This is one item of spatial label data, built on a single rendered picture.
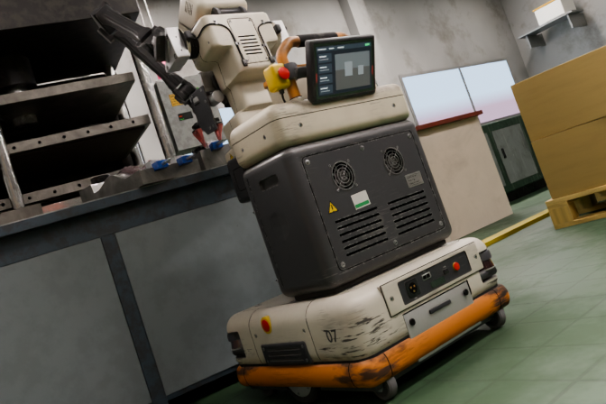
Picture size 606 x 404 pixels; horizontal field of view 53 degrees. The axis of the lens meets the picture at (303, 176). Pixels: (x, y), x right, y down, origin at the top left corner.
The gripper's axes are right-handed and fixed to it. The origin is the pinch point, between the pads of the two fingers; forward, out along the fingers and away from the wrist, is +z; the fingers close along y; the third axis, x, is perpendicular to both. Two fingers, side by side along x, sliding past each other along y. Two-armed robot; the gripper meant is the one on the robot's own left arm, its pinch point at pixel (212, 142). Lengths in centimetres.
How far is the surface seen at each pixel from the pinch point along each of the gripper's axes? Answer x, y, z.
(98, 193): -19.0, 44.9, 4.6
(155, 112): -72, -3, -37
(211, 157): 1.9, 3.1, 5.8
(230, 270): 3, 11, 50
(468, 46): -514, -678, -151
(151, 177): 12.2, 31.0, 8.8
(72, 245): 4, 62, 24
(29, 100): -82, 52, -59
